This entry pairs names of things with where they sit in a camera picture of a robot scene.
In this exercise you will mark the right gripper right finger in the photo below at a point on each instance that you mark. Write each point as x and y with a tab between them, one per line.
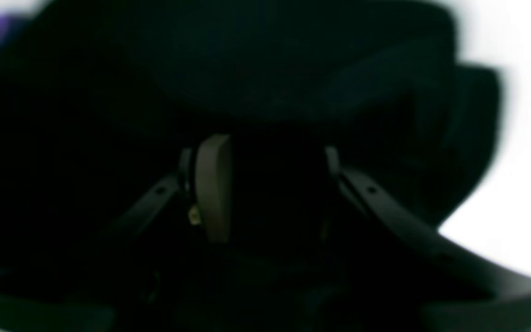
507	307

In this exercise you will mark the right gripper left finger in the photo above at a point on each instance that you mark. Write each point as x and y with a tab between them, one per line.
103	282

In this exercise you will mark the black graphic t-shirt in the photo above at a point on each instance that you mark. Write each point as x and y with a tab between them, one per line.
99	97

